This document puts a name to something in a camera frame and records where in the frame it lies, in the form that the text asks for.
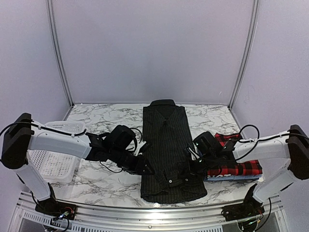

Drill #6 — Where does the aluminium corner post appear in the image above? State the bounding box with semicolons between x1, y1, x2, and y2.
228;0;260;111
46;0;74;108

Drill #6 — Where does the light blue folded shirt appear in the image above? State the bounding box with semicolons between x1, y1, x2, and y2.
204;174;263;181

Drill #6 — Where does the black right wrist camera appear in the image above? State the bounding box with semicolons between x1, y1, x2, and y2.
186;131;222;161

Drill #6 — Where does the right aluminium corner post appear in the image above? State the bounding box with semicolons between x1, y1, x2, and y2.
228;0;260;111

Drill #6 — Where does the red black plaid shirt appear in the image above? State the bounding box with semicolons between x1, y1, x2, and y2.
209;133;263;176

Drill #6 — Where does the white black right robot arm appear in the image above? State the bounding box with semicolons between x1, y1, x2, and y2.
183;124;309;221

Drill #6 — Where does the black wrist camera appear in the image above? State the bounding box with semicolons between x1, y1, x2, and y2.
186;131;222;161
109;125;143;152

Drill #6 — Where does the white plastic laundry basket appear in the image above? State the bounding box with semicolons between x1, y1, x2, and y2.
28;121;86;183

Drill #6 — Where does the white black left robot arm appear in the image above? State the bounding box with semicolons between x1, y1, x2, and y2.
0;113;155;215

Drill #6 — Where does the aluminium front frame rail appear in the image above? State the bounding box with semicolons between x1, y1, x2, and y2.
7;190;290;232

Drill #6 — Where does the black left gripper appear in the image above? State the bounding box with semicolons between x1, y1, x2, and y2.
110;146;155;175

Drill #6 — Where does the left aluminium corner post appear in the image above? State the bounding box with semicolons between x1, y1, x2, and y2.
46;0;74;108

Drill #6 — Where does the black pinstriped long sleeve shirt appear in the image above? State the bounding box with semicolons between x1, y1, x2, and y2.
140;100;207;204

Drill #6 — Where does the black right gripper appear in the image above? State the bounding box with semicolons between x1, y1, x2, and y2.
177;151;217;179

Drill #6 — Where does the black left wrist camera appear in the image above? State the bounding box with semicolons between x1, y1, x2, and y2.
109;125;143;152

